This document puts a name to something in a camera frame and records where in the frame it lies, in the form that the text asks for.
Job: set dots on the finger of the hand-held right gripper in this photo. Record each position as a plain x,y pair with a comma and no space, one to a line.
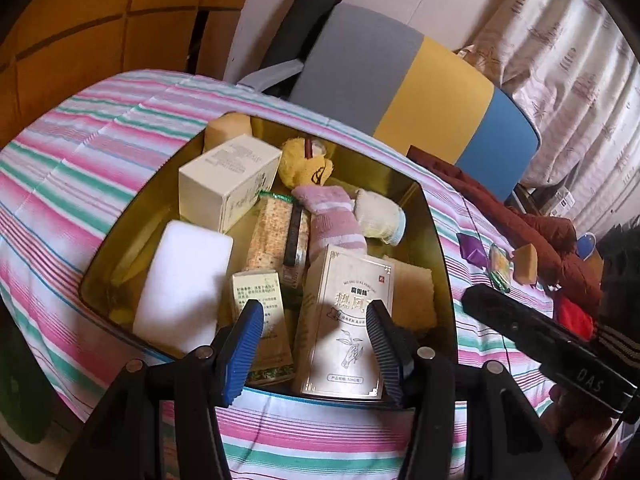
515,320

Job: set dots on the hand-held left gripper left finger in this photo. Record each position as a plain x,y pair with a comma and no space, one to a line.
245,355

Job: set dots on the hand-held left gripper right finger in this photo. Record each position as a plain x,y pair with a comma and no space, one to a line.
387,355

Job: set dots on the large cream box gold print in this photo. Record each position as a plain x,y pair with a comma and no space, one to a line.
335,310

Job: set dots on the yellow sponge block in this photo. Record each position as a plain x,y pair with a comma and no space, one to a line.
525,262
415,290

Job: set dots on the small cream box green print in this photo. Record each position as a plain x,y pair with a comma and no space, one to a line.
255,285

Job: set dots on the white foam sponge block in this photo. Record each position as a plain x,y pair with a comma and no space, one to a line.
180,280

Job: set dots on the cracker packet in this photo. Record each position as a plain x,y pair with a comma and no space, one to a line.
265,235

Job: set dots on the dark brown bar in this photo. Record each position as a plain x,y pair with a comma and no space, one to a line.
295,235

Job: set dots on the white sock blue cuff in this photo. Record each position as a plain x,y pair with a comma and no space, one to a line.
377,215

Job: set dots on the pink striped sock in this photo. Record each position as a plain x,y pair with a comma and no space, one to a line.
330,220

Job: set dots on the gold metal tin container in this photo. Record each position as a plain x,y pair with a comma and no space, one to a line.
135,240

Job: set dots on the white cardboard box black text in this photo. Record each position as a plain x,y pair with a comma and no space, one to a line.
225,165

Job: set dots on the yellow plush toy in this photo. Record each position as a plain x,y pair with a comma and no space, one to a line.
300,165

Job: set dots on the tan sponge block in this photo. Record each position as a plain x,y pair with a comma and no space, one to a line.
225,130

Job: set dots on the person's right forearm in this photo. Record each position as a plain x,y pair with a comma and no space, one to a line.
622,300

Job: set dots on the green clear candy packet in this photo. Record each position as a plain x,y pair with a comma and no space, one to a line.
500,267

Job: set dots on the red cloth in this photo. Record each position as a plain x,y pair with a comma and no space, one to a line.
575,317

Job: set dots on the purple foil packet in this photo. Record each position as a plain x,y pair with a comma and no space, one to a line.
470,247

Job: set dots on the blue cup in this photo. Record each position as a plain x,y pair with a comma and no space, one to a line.
585,247

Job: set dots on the red-brown jacket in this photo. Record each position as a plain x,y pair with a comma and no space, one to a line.
500,205

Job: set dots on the small white carton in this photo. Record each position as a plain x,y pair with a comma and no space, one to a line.
559,200

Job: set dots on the patterned beige curtain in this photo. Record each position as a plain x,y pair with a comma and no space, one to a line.
575,85

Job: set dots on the pink green striped tablecloth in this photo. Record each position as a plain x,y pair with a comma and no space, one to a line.
100,135

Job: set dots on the grey yellow blue chair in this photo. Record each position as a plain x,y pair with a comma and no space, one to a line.
370,65

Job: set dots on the black rolled mat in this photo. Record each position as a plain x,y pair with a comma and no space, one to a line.
310,10

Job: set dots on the orange wooden wardrobe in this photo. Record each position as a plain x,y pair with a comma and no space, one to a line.
75,20

